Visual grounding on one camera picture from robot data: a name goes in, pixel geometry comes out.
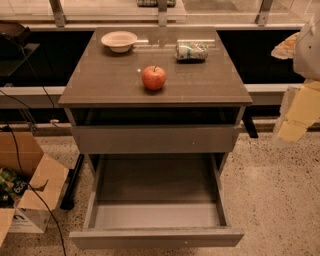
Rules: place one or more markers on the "green snack bag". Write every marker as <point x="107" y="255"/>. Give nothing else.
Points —
<point x="13" y="183"/>

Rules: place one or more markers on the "open grey middle drawer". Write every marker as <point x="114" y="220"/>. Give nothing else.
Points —
<point x="156" y="201"/>

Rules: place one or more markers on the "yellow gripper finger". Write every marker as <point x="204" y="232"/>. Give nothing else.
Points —
<point x="285" y="50"/>
<point x="300" y="109"/>

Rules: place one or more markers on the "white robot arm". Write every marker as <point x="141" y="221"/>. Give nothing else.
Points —
<point x="306" y="59"/>

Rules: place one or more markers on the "white paper bowl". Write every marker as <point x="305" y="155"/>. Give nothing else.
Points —
<point x="119" y="41"/>

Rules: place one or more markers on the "black table leg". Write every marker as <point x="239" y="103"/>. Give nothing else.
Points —
<point x="67" y="200"/>

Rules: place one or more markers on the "red apple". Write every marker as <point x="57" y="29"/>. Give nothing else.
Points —
<point x="153" y="78"/>

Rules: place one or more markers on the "cardboard box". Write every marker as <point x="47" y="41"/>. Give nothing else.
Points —
<point x="45" y="176"/>

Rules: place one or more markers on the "crushed green white can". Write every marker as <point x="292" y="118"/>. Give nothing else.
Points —
<point x="191" y="50"/>

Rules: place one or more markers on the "black object on shelf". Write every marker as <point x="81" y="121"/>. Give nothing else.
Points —
<point x="14" y="33"/>

